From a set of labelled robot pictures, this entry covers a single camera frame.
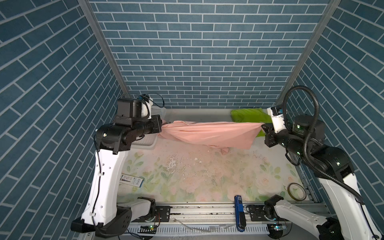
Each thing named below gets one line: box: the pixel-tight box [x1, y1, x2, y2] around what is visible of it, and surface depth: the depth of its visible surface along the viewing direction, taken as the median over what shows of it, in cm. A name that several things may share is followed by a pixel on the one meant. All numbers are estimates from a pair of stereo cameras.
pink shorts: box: [158, 120, 264, 155], surface depth 63 cm
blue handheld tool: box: [234, 195, 247, 232], surface depth 75 cm
